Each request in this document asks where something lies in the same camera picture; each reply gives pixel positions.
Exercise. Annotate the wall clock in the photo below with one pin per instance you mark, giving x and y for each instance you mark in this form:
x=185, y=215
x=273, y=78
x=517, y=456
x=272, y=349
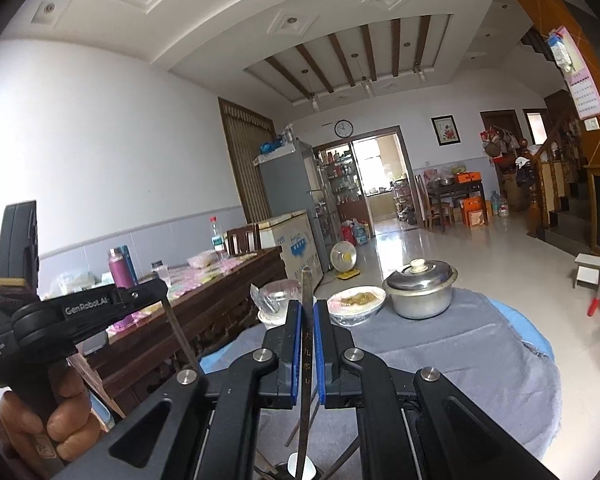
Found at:
x=344, y=128

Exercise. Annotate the blue thermos bottle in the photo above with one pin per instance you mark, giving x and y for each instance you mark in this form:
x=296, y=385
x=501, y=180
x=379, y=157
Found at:
x=134, y=265

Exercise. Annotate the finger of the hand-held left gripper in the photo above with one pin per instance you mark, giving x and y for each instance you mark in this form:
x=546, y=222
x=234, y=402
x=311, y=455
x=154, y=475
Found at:
x=147, y=295

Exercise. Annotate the aluminium pot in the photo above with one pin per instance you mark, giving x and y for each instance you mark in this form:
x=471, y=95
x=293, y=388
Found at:
x=420, y=305

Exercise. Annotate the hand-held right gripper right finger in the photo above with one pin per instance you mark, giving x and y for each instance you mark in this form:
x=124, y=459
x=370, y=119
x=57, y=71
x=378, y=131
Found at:
x=321, y=350

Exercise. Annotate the person's left hand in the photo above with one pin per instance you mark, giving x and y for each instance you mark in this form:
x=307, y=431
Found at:
x=72, y=425

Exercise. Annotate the wall calendar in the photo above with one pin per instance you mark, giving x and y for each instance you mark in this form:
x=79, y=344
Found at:
x=585, y=90

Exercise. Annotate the flat orange box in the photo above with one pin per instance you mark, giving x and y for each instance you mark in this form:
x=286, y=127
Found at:
x=468, y=177

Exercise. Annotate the small round fan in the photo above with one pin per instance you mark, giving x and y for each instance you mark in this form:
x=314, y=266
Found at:
x=343, y=257

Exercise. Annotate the framed picture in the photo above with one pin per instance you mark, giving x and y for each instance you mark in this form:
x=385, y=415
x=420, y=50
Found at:
x=445, y=130

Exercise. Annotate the carved wooden sideboard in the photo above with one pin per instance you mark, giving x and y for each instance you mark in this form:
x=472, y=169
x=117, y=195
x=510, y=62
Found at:
x=220, y=310

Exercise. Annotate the clear food container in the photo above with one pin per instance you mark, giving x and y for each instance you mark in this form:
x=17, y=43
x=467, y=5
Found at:
x=201, y=259

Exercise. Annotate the white step stool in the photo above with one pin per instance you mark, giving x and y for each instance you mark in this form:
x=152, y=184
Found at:
x=590, y=270

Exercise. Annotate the red-capped water bottle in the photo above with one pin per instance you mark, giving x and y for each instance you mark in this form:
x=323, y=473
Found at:
x=217, y=240

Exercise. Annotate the white spoon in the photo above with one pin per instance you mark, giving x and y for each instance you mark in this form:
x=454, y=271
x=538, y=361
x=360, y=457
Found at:
x=309, y=467

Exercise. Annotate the pendant lamp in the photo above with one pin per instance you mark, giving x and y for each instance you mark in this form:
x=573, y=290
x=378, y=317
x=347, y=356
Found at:
x=315, y=102
x=367, y=87
x=420, y=75

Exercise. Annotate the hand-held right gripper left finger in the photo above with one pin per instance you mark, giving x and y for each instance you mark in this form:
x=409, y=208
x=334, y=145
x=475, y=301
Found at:
x=294, y=350

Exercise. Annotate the glass display cabinet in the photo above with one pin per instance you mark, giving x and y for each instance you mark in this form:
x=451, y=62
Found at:
x=340, y=180

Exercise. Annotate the grey tablecloth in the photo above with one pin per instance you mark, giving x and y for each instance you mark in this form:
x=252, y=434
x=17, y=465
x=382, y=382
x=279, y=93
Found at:
x=455, y=360

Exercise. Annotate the wrapped bowl of food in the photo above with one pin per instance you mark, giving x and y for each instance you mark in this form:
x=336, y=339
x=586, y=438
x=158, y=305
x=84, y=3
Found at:
x=355, y=305

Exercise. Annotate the white chest freezer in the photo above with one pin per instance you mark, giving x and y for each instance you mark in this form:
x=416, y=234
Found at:
x=295, y=245

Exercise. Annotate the pink checked table cover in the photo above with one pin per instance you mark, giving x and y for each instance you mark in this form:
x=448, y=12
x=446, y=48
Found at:
x=200, y=277

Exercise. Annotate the blue water jug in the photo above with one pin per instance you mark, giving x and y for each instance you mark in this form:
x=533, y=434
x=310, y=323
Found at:
x=361, y=232

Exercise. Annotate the orange carton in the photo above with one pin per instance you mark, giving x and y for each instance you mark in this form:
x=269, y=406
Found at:
x=475, y=212

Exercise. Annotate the dark wooden dining table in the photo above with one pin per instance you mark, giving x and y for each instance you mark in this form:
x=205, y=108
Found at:
x=455, y=190

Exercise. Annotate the dark metal chopstick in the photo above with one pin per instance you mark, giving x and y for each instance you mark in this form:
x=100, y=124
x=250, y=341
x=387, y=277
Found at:
x=182, y=335
x=307, y=340

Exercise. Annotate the white bowl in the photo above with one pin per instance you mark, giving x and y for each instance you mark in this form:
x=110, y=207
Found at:
x=272, y=321

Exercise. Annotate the grey refrigerator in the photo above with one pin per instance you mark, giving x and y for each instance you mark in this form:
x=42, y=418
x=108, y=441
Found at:
x=285, y=180

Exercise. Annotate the wooden stair railing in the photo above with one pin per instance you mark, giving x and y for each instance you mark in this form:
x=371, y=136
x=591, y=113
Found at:
x=540, y=190

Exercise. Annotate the brown door curtain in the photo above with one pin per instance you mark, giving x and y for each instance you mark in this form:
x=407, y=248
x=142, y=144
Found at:
x=247, y=160

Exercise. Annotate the purple thermos bottle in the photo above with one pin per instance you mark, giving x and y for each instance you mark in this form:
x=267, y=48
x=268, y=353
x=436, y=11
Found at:
x=120, y=270

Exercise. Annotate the clear plastic cup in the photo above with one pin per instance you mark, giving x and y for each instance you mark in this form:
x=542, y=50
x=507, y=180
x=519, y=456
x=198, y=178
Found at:
x=160, y=272

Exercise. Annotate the dark wooden chair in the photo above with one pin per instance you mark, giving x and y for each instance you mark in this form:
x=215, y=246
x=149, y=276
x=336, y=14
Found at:
x=242, y=240

